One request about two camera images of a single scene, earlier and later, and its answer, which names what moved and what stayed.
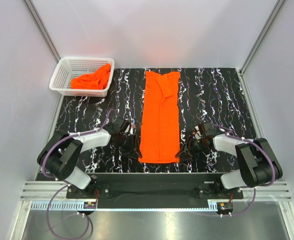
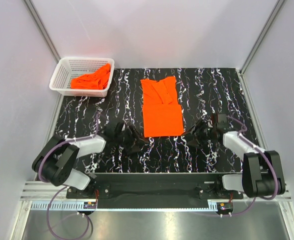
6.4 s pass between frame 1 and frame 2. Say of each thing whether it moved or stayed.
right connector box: stayed
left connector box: stayed
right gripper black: moved
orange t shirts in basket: stayed
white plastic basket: stayed
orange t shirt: moved
